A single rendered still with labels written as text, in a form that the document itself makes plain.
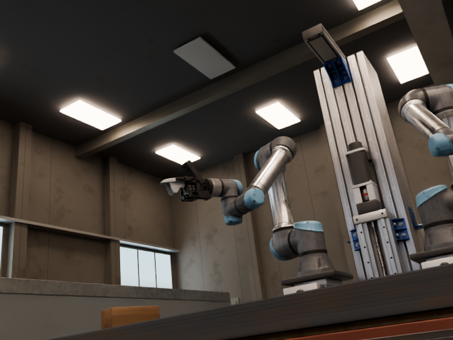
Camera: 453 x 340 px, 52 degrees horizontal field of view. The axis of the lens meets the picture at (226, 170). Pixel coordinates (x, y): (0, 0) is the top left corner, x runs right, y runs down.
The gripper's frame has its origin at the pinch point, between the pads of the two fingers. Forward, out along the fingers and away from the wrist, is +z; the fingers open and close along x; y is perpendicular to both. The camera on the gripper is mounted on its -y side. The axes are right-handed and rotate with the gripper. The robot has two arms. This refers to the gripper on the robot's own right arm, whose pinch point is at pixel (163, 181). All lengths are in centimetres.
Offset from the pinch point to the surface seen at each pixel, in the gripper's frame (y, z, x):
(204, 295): 43, -23, 19
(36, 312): 44, 50, -10
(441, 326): 59, 27, -114
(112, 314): 49, 43, -49
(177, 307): 46.8, -6.1, 12.4
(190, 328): 54, 41, -77
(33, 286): 36, 51, -10
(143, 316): 50, 36, -49
